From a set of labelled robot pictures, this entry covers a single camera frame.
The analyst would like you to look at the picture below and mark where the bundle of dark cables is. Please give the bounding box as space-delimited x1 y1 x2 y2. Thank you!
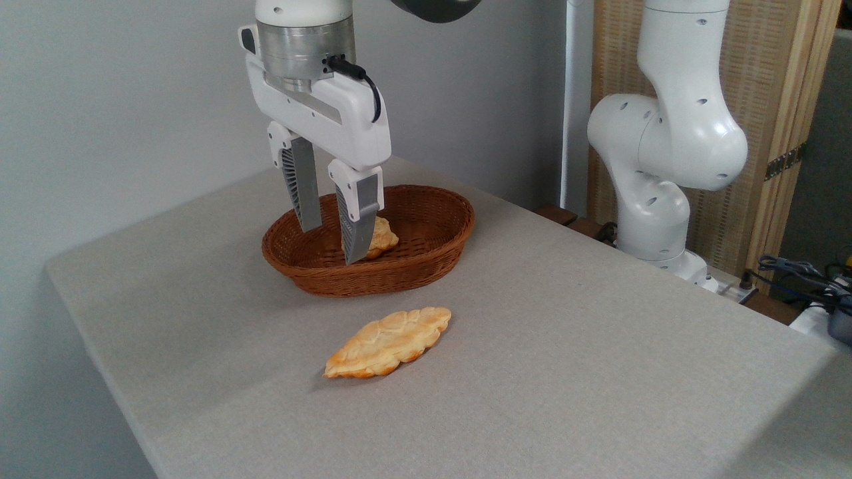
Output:
744 254 852 315

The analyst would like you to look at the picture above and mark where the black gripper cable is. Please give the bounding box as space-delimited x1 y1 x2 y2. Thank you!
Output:
325 55 383 124

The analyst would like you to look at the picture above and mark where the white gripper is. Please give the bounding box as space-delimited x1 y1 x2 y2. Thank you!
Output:
245 55 392 266

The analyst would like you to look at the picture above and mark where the rattan wooden folding screen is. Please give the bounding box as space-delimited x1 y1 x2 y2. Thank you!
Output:
589 0 843 293

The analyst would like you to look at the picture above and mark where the small golden bread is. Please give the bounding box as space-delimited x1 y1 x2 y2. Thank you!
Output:
341 216 400 261

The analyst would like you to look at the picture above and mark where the metal screen hinge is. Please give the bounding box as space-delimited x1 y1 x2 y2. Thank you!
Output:
764 142 807 182

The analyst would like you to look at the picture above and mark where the brown wicker basket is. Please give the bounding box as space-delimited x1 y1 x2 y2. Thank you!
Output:
262 185 476 297

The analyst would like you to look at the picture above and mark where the large leaf-shaped bread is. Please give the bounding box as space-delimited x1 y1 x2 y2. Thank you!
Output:
324 307 452 379

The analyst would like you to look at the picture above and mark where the white vertical pole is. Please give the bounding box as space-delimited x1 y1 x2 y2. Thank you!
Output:
560 0 595 218

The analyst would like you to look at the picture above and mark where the dark brown wooden block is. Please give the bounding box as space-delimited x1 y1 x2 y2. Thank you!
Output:
534 204 620 247

